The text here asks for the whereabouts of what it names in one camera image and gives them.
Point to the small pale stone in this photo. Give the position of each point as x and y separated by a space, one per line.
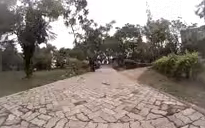
105 82

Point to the row of trees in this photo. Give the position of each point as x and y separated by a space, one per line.
123 43

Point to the grey stone paved path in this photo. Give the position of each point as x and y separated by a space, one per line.
100 103

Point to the large dark-trunked tree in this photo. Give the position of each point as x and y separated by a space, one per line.
30 36

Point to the grass lawn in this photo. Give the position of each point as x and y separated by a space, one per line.
26 81

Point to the bright green bush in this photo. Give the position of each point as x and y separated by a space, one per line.
180 65

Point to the grass verge with bare soil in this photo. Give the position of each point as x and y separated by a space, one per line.
183 88

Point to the grey building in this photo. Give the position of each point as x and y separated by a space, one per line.
195 36

